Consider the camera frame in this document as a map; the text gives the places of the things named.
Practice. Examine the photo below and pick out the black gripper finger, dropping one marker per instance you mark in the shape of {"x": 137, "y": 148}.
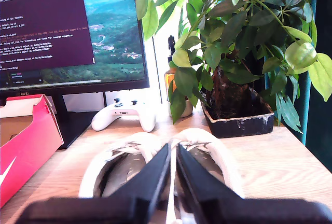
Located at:
{"x": 153, "y": 177}
{"x": 197, "y": 180}

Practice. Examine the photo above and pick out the white sneaker shoe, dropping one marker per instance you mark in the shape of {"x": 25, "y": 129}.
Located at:
{"x": 223, "y": 156}
{"x": 96, "y": 167}

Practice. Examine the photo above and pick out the red cardboard shoebox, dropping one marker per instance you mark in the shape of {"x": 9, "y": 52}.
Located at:
{"x": 31, "y": 151}

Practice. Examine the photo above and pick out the white game controller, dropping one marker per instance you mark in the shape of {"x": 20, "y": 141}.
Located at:
{"x": 124, "y": 117}

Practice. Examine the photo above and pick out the black rectangular planter tray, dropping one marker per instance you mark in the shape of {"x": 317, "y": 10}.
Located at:
{"x": 241, "y": 128}

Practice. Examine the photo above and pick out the small pale round pot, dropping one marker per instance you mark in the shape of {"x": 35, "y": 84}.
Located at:
{"x": 188, "y": 110}

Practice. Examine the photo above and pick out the amber pump bottle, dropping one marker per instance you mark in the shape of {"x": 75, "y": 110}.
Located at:
{"x": 169, "y": 77}

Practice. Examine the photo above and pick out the dark teal curtain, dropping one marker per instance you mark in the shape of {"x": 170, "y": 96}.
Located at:
{"x": 321, "y": 120}

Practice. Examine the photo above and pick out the green leafy potted plant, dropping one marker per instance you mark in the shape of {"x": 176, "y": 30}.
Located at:
{"x": 233, "y": 34}

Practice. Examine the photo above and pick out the wide black computer monitor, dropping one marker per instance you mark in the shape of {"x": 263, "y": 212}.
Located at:
{"x": 52, "y": 27}

